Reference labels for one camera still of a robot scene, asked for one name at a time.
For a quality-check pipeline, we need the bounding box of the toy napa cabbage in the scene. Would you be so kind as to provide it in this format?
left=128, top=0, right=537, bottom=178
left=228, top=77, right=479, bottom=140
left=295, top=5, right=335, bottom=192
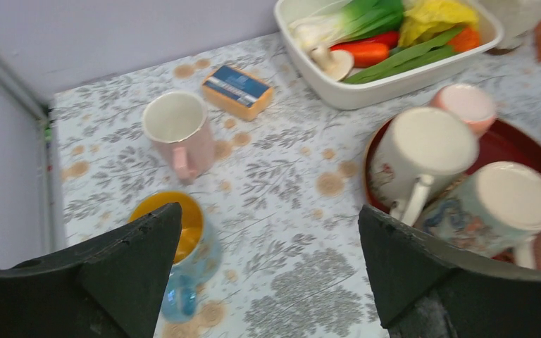
left=398, top=0, right=479, bottom=47

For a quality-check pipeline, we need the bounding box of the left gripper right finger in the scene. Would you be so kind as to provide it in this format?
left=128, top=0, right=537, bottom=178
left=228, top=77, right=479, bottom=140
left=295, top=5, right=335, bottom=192
left=358, top=206, right=541, bottom=337

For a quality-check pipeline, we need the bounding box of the toy red chili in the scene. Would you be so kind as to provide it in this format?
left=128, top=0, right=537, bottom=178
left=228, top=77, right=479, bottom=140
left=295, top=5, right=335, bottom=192
left=361, top=31, right=399, bottom=49

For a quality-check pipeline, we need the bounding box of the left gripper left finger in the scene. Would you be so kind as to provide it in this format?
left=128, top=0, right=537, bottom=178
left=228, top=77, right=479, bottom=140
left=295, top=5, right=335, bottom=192
left=0, top=203, right=182, bottom=337

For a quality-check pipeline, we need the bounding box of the floral tablecloth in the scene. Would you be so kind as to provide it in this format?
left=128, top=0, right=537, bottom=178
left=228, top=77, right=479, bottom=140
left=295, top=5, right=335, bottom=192
left=53, top=33, right=541, bottom=337

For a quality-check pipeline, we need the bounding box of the white rectangular dish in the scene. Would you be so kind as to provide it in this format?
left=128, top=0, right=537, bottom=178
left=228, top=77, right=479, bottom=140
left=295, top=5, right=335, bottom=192
left=274, top=0, right=504, bottom=110

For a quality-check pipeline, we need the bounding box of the toy small orange carrot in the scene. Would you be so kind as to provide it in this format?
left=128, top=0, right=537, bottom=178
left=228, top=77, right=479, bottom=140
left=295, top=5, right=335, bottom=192
left=447, top=27, right=480, bottom=53

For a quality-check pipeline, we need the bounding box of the pink faceted mug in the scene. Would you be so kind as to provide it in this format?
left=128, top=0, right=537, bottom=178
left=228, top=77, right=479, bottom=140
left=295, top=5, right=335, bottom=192
left=142, top=90, right=215, bottom=184

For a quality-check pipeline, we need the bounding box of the toy mushroom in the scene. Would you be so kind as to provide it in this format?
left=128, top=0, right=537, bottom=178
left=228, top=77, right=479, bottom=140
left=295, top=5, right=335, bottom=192
left=310, top=46, right=354, bottom=81

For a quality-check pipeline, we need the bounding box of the white mug with rose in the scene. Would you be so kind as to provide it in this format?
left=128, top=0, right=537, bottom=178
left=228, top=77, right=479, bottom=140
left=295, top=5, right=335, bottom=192
left=368, top=106, right=479, bottom=225

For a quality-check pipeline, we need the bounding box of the blue glazed mug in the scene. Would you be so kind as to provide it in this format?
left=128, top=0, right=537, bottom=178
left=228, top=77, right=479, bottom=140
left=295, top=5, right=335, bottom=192
left=129, top=191, right=222, bottom=323

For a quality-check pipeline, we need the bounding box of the pink mug at back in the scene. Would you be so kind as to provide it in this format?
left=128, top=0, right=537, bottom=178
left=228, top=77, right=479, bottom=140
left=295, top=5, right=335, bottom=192
left=429, top=83, right=497, bottom=138

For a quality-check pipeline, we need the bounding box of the cream mug blue dragon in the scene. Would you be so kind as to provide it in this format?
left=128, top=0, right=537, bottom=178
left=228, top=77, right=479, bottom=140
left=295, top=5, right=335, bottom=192
left=414, top=161, right=541, bottom=269

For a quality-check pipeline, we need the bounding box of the yellow sponge blue label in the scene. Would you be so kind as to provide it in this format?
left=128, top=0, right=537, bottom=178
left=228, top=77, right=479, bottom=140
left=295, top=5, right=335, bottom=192
left=201, top=65, right=274, bottom=122

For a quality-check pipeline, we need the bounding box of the red round tray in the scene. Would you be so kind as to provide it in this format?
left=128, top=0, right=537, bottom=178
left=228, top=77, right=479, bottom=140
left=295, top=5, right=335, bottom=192
left=365, top=120, right=541, bottom=213

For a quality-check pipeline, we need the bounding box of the toy bok choy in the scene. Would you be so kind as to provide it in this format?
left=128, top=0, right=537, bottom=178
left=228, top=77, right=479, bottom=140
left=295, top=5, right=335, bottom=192
left=289, top=0, right=404, bottom=52

